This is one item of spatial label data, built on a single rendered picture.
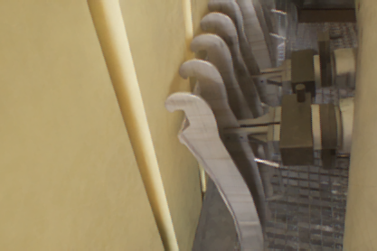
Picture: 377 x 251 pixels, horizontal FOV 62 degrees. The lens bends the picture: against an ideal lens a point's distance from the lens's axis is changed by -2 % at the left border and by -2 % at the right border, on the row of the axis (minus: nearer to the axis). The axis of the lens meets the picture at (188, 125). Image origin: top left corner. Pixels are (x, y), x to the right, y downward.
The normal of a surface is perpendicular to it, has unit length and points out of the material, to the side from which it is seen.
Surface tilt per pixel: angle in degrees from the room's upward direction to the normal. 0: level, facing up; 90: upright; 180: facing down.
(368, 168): 74
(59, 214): 90
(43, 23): 90
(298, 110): 13
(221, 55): 90
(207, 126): 90
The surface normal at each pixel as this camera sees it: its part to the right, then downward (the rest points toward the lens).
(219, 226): -0.08, -0.71
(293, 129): -0.30, -0.72
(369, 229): -0.97, -0.13
